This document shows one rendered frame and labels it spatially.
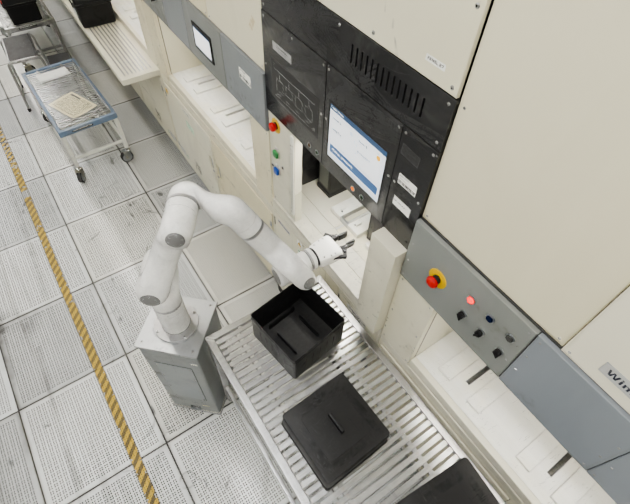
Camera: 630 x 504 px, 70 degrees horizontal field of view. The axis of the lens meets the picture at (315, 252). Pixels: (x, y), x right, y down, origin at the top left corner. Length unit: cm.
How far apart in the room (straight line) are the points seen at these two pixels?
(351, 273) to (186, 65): 192
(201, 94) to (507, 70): 233
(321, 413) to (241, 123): 175
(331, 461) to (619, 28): 144
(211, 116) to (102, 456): 197
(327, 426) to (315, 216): 100
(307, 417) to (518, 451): 75
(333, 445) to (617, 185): 122
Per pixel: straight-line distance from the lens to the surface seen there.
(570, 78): 94
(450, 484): 162
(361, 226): 217
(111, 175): 396
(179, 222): 139
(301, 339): 197
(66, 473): 284
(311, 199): 231
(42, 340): 321
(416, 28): 114
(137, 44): 380
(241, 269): 311
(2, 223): 395
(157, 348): 205
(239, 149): 263
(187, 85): 318
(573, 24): 93
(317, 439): 173
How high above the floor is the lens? 254
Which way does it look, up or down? 53 degrees down
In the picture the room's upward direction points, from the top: 3 degrees clockwise
